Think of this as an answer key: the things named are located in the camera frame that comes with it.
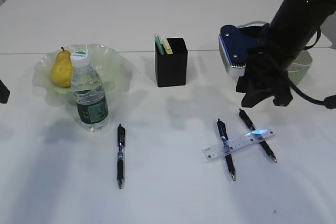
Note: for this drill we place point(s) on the green plastic woven basket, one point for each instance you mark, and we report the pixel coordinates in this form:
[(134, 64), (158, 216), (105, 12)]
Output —
[(299, 67)]

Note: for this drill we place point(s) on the yellow utility knife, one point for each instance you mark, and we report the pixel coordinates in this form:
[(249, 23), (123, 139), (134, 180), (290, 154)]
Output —
[(166, 46)]

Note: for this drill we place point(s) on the green wavy glass plate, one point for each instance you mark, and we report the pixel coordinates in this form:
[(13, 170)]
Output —
[(105, 60)]

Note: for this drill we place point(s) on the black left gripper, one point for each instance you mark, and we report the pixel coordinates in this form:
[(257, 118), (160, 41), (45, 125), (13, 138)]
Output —
[(4, 93)]

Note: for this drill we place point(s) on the black pen middle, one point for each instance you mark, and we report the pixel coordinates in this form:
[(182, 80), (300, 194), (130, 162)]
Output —
[(223, 136)]

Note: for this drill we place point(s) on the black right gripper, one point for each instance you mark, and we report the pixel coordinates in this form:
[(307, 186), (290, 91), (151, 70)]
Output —
[(264, 75)]

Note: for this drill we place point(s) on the silver blue wrist camera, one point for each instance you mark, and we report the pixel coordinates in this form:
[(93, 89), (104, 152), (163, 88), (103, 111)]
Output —
[(233, 50)]

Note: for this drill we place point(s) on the yellow pear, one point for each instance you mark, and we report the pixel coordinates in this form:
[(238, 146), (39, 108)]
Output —
[(61, 72)]

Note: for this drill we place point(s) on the clear plastic water bottle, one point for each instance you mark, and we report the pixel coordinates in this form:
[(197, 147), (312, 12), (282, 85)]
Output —
[(88, 92)]

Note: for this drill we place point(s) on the black pen right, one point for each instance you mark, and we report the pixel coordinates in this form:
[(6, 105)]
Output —
[(249, 124)]

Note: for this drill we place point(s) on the clear plastic ruler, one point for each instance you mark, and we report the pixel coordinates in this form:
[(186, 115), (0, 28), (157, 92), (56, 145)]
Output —
[(237, 144)]

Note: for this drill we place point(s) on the black pen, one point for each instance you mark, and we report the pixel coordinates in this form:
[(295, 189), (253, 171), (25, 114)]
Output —
[(223, 136), (120, 155), (249, 124)]

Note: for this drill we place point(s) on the mint green utility knife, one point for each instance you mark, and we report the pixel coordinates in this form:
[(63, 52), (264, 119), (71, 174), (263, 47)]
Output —
[(158, 43)]

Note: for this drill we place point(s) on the black pen left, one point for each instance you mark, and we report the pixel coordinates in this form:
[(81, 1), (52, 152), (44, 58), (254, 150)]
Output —
[(120, 155)]

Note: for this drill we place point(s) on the black square pen holder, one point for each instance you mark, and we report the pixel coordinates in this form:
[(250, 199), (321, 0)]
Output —
[(171, 70)]

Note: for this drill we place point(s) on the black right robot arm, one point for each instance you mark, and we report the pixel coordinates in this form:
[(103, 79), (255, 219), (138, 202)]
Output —
[(293, 25)]

